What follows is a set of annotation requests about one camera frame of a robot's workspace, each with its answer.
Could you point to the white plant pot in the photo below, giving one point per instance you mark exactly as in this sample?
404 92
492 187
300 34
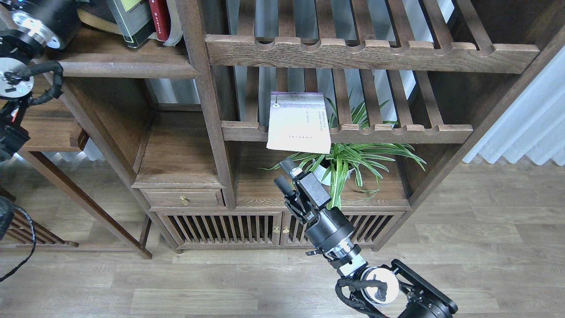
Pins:
324 175

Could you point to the dark wooden bookshelf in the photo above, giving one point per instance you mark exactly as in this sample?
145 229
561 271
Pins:
398 71

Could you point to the brass drawer knob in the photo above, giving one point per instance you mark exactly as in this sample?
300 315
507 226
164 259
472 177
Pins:
184 200

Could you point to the wooden side table left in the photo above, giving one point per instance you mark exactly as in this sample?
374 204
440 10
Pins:
83 153

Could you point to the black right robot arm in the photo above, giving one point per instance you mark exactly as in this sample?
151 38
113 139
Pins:
362 287

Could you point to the pale purple book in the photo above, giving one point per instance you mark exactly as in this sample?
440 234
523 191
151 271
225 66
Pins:
298 122

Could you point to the red book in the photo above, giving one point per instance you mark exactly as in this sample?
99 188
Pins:
98 15

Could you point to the green spider plant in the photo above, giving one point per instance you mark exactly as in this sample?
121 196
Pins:
369 156

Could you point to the white curtain right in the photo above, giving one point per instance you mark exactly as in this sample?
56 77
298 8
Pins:
533 127

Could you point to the upright books on shelf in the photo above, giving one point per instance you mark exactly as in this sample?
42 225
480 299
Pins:
176 28

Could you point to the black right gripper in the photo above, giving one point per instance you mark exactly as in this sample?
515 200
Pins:
328 230

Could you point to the brass cabinet door knobs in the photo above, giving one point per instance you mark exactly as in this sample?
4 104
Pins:
278 230

